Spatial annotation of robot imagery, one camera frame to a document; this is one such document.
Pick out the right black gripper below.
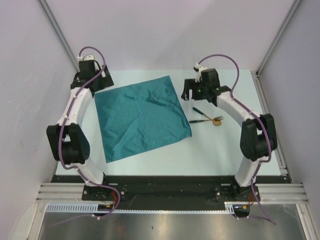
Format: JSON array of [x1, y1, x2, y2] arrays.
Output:
[[181, 79, 209, 101]]

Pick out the gold fork green handle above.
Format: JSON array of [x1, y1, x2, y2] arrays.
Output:
[[192, 107, 224, 122]]

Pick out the gold spoon green handle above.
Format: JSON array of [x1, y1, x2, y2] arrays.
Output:
[[188, 119, 222, 126]]

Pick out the teal cloth napkin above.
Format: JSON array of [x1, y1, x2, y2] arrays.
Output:
[[94, 76, 192, 163]]

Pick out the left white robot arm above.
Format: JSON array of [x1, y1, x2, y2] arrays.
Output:
[[46, 54, 114, 200]]

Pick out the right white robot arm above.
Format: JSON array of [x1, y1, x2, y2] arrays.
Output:
[[181, 65, 278, 201]]

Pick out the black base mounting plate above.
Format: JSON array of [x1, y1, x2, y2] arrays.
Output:
[[50, 174, 262, 211]]

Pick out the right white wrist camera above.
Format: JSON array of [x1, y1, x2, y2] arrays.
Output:
[[193, 63, 208, 83]]

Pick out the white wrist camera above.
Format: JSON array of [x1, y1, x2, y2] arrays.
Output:
[[77, 54, 95, 62], [193, 63, 208, 83]]

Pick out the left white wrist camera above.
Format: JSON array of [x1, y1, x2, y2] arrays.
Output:
[[77, 54, 95, 62]]

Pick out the left aluminium frame post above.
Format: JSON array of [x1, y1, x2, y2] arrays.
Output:
[[37, 0, 79, 72]]

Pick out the aluminium frame post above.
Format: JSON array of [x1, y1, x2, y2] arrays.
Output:
[[255, 0, 304, 77], [37, 0, 79, 72]]

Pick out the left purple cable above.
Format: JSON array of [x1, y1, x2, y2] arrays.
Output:
[[47, 46, 121, 227]]

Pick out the right aluminium frame post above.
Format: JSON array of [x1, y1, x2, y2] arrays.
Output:
[[255, 0, 304, 77]]

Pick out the aluminium front rail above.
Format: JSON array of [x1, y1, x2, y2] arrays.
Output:
[[36, 183, 309, 204]]

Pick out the white slotted cable duct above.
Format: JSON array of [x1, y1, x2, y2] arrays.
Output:
[[45, 202, 251, 216]]

